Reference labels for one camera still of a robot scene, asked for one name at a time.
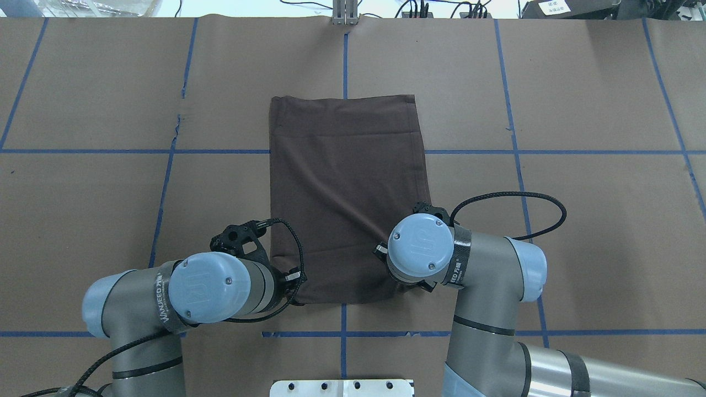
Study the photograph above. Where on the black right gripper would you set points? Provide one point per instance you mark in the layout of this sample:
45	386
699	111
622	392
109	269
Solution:
380	251

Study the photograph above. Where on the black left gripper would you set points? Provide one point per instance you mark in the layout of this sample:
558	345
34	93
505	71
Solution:
280	277

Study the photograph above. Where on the dark brown t-shirt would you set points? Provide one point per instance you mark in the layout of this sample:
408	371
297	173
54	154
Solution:
343	173

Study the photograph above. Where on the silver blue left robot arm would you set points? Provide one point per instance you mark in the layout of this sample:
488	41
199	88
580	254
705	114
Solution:
143	313

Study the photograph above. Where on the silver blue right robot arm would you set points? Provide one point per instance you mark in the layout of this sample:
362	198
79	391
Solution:
493	276

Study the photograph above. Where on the black box with label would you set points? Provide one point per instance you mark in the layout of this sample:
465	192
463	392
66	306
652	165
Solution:
579	10

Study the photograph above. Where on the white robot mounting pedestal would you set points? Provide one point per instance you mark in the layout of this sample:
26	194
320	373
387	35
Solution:
343	387

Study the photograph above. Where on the aluminium frame post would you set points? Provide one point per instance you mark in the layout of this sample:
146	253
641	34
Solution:
345	12

